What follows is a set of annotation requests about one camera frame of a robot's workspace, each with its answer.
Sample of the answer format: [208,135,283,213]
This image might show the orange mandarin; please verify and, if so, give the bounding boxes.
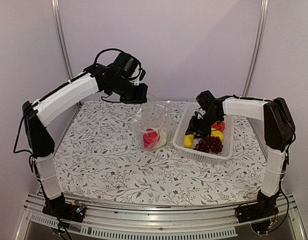
[211,121,226,133]

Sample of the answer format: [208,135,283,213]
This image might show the yellow lemon back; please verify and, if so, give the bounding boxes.
[211,127,224,142]

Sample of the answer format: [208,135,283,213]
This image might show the red bell pepper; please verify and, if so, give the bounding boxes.
[142,128,160,150]

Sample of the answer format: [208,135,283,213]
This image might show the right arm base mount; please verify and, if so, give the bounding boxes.
[234,203,279,235]

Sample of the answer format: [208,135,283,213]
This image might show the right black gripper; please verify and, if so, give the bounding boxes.
[186,111,222,138]

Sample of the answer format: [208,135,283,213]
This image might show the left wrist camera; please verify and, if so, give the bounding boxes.
[113,52,141,78]

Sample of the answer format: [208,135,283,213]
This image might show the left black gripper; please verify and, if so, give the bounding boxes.
[107,75,148,104]

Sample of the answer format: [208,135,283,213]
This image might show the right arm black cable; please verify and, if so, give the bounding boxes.
[266,189,289,235]

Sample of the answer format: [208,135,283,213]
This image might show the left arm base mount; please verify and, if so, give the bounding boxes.
[42,199,87,223]

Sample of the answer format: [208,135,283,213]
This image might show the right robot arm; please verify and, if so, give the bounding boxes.
[183,90,296,218]

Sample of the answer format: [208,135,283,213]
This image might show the left aluminium post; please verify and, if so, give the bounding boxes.
[50,0,73,79]

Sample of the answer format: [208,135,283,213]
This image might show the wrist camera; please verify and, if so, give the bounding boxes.
[196,90,215,111]
[113,52,141,78]

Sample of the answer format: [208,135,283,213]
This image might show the yellow corn front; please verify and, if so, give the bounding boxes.
[183,133,195,149]

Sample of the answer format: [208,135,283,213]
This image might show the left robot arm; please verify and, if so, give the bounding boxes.
[22,63,148,217]

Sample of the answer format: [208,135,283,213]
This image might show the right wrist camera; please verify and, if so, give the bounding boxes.
[196,90,215,111]

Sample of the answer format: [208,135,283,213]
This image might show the right aluminium post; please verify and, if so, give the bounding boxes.
[242,0,269,97]

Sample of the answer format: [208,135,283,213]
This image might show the floral tablecloth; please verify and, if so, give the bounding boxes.
[54,100,267,206]

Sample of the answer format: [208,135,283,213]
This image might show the aluminium post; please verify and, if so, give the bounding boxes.
[50,0,73,79]
[242,0,269,97]

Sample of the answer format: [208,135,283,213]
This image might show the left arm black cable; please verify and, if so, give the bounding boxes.
[93,48,125,68]

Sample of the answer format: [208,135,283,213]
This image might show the white plastic basket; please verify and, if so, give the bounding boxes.
[172,102,234,165]

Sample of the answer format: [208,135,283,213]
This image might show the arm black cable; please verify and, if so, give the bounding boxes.
[266,189,289,235]
[93,48,125,68]

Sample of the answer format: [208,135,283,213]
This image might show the dark red grapes bunch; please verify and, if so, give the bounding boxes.
[194,136,223,155]

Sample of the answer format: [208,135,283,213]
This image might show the clear zip top bag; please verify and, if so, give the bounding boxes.
[128,93,177,151]

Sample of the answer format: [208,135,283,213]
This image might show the aluminium front rail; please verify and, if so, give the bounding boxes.
[15,193,308,240]

